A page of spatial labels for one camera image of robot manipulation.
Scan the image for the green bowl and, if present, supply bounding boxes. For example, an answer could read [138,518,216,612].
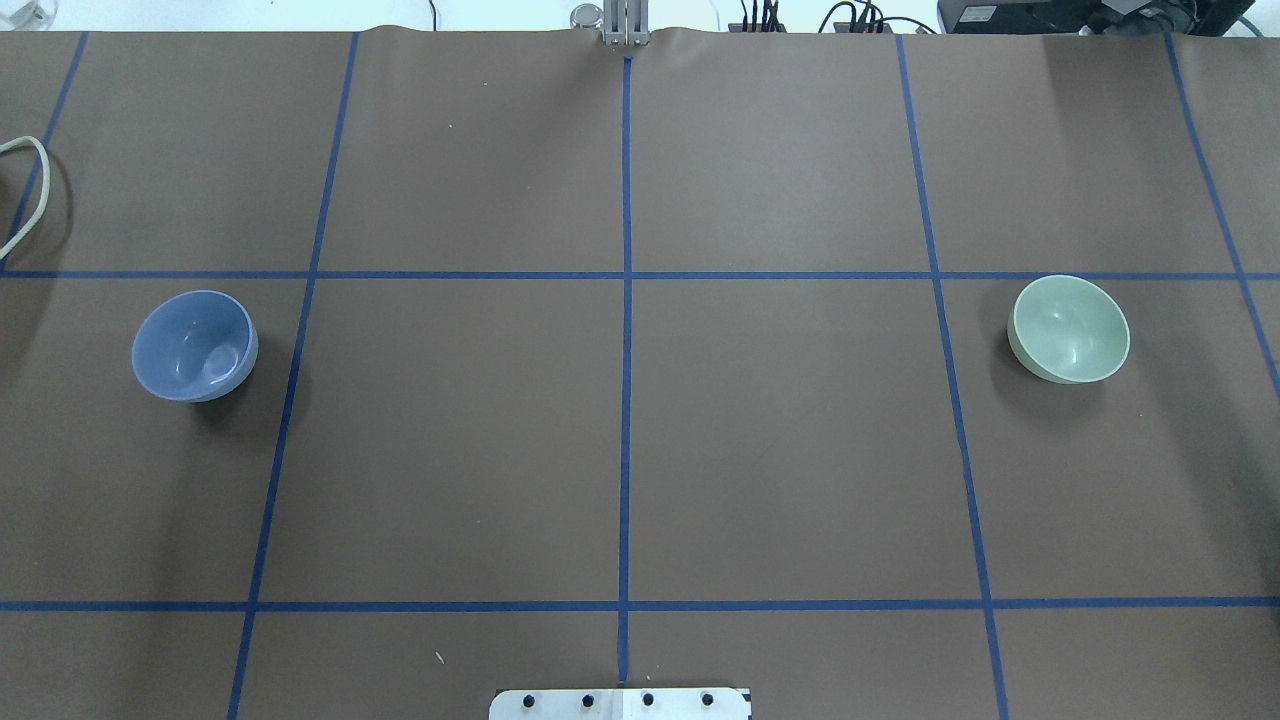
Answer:
[1006,274,1132,386]

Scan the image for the blue bowl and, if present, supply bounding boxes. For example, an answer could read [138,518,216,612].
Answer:
[131,290,260,404]

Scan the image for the black monitor base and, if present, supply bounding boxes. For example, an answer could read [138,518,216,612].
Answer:
[936,1,1254,37]

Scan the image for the aluminium camera mount post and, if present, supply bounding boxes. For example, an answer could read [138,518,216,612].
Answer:
[600,0,650,46]

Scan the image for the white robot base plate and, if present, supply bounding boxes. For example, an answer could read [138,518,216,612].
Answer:
[488,687,753,719]

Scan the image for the black device with cables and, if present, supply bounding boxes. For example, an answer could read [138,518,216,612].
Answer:
[780,1,945,35]

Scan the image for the white power cable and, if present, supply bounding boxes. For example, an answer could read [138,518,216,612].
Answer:
[0,136,51,260]

